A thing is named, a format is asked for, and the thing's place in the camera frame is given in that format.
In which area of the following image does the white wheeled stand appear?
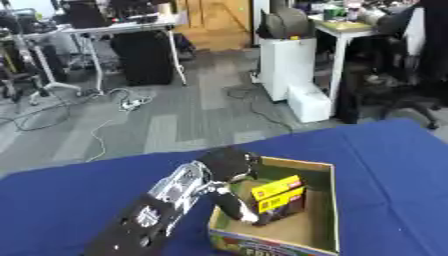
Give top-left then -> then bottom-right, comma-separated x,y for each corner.
10,29 -> 84,107

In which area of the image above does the yellow and black box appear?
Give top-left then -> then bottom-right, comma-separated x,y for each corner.
248,174 -> 308,227

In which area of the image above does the white power strip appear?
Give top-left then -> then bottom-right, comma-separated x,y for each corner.
119,98 -> 146,112

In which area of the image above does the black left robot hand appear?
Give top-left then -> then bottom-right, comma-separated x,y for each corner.
196,146 -> 263,224

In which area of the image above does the white cabinet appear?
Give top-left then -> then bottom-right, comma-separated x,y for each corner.
257,36 -> 321,103

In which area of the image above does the white floor cable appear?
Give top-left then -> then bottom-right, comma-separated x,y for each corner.
84,119 -> 116,163

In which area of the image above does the black office chair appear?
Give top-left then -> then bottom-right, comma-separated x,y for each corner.
337,0 -> 448,130

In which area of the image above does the white desk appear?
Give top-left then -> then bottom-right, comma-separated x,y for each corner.
56,13 -> 189,96

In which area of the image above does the white table with clutter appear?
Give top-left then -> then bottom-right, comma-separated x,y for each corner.
306,13 -> 387,118

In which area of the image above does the tan cardboard box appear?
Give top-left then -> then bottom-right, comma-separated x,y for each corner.
206,155 -> 343,256

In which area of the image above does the black equipment on desk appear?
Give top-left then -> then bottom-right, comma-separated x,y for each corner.
61,0 -> 163,30

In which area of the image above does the black floor cable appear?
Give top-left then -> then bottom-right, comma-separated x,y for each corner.
224,85 -> 296,134

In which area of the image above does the grey bag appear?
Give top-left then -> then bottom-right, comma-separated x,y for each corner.
255,7 -> 317,40

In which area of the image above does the white box on floor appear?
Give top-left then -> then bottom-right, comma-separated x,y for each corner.
285,83 -> 333,124

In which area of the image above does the black cabinet under desk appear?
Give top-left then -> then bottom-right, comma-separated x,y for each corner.
108,30 -> 177,87

